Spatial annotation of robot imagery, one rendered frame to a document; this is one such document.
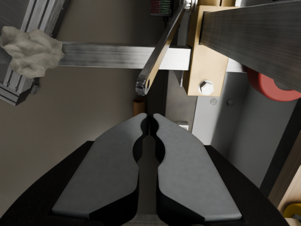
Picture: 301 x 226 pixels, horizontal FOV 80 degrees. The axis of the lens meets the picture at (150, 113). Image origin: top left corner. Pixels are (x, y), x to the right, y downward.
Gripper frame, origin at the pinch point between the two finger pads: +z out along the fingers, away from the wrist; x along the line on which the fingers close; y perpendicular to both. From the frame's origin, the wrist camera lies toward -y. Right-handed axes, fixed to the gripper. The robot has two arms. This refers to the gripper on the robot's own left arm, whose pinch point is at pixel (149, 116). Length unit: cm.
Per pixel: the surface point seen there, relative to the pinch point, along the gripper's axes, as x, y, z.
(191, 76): 5.6, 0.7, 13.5
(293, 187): 24.8, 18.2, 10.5
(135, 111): -9, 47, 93
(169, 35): 1.4, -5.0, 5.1
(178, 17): 2.5, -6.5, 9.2
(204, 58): 7.0, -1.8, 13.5
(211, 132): 20, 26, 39
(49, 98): -68, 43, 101
